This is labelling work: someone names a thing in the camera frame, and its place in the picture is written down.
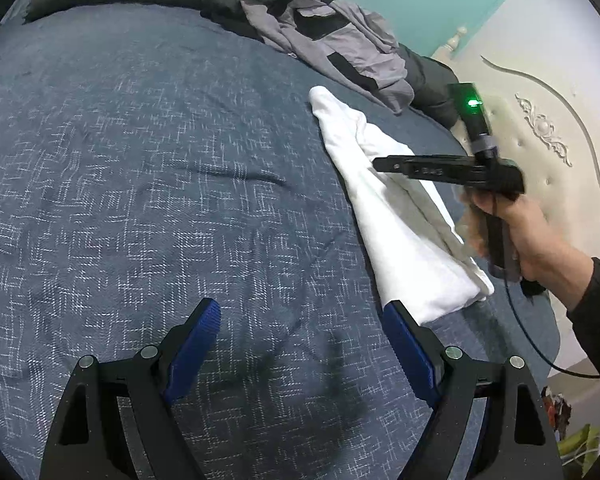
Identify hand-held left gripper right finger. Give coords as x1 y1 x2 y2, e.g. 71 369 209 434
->
382 300 566 480

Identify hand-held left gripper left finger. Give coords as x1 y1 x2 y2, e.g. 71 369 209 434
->
40 297 222 480

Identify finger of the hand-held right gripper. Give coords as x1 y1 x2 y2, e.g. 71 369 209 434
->
372 155 479 182

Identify white long-sleeve shirt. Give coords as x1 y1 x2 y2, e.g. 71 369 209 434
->
308 85 496 326

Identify person's right hand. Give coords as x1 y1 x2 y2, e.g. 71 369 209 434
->
462 192 574 289

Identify cream tufted headboard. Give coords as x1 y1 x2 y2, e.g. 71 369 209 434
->
430 25 600 376

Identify grey jacket with black trim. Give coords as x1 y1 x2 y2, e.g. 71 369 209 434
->
240 0 416 115

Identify bed with blue patterned sheet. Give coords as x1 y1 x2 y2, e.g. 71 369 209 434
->
0 0 561 480

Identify pile of boxes and bags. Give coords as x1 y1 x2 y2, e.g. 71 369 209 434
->
542 385 600 473

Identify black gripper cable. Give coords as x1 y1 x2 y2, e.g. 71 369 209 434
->
502 270 600 378

